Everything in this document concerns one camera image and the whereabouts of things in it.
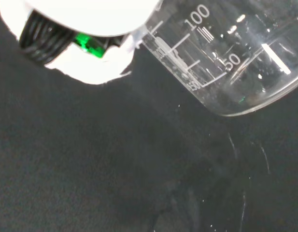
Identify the tall clear glass beaker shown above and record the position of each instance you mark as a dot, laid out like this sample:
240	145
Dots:
211	193

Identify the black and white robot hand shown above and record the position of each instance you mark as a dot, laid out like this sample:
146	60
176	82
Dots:
86	14

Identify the black bench cloth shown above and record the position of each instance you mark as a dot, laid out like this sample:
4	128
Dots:
66	157

